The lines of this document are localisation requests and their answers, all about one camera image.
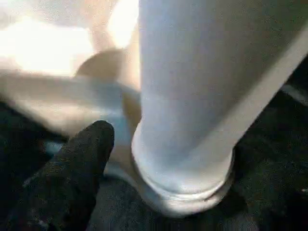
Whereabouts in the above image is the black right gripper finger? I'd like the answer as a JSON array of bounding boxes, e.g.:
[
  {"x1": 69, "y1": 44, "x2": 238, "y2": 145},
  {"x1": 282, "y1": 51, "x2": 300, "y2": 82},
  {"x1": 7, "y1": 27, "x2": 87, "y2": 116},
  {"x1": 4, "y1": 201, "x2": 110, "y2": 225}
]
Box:
[{"x1": 10, "y1": 120, "x2": 116, "y2": 231}]

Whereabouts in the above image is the black plastic mat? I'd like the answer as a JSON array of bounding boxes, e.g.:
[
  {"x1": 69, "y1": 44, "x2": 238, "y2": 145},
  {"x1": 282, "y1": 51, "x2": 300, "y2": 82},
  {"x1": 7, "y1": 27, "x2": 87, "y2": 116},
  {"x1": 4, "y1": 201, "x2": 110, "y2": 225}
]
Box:
[{"x1": 0, "y1": 58, "x2": 308, "y2": 231}]

